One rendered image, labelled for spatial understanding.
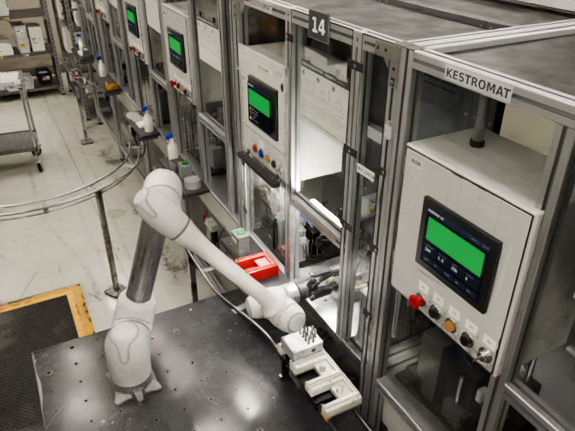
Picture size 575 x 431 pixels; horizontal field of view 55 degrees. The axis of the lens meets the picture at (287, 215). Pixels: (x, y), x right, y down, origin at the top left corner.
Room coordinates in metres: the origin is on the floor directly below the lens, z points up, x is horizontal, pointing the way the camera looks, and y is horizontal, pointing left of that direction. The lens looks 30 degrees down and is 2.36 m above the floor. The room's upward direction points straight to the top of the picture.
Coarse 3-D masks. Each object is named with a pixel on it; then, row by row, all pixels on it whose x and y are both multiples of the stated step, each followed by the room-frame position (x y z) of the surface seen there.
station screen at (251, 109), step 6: (252, 90) 2.14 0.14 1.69; (258, 90) 2.09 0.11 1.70; (264, 96) 2.04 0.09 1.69; (252, 108) 2.14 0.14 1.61; (252, 114) 2.15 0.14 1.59; (258, 114) 2.09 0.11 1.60; (252, 120) 2.15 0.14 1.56; (258, 120) 2.10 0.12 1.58; (264, 120) 2.05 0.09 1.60; (258, 126) 2.10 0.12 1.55; (264, 126) 2.05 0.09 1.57; (270, 132) 2.00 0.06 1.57
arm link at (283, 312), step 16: (192, 224) 1.63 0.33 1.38; (176, 240) 1.58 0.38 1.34; (192, 240) 1.60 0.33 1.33; (208, 240) 1.64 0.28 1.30; (208, 256) 1.60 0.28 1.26; (224, 256) 1.61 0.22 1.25; (224, 272) 1.57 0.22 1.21; (240, 272) 1.57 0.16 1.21; (256, 288) 1.53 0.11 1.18; (272, 304) 1.51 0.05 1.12; (288, 304) 1.52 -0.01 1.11; (272, 320) 1.49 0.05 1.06; (288, 320) 1.46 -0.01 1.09; (304, 320) 1.48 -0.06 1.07
